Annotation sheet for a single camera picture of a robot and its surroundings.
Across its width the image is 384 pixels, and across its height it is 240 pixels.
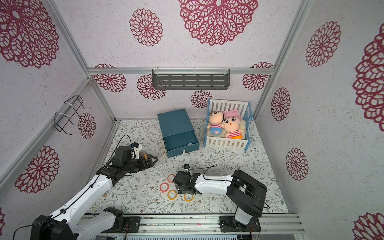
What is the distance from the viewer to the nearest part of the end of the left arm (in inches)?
22.5

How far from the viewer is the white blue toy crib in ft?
3.26

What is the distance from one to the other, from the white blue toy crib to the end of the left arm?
0.42m
